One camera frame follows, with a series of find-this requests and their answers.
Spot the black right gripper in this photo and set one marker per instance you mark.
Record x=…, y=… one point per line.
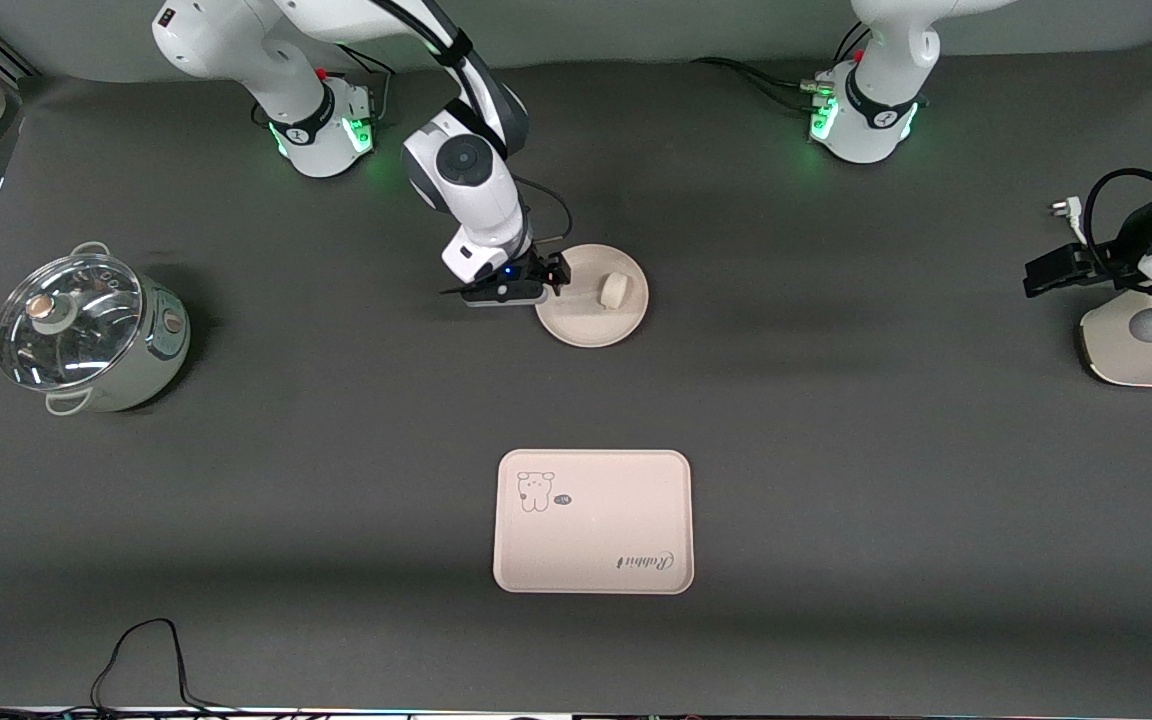
x=542, y=270

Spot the white toaster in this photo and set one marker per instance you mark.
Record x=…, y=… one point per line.
x=1126, y=355

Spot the small white bun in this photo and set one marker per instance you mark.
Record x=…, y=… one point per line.
x=615, y=291

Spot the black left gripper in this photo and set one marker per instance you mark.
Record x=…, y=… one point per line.
x=1108, y=262

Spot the pale green electric pot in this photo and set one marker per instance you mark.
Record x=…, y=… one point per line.
x=151, y=350

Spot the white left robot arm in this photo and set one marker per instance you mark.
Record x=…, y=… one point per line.
x=876, y=110

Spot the glass pot lid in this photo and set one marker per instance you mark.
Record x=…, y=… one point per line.
x=66, y=320

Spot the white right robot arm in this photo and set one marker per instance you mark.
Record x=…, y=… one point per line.
x=466, y=165

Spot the round beige plate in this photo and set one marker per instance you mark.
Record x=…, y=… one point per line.
x=586, y=320

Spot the beige tray with rabbit print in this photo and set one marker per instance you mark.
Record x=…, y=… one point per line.
x=596, y=530

